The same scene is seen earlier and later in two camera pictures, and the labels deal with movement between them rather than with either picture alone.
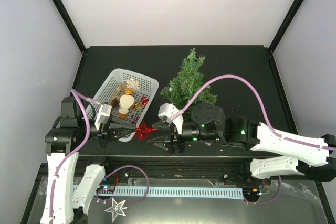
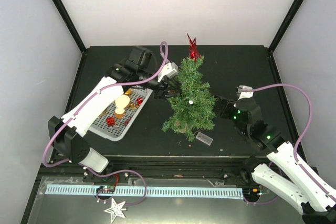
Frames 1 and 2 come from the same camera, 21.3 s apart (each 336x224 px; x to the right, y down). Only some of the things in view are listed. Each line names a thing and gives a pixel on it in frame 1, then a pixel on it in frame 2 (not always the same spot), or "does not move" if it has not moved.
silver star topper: x=116 y=209 does not move
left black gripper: x=114 y=129 -> x=163 y=89
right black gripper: x=176 y=140 -> x=223 y=114
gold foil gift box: x=128 y=91 does not move
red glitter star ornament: x=143 y=131 -> x=194 y=54
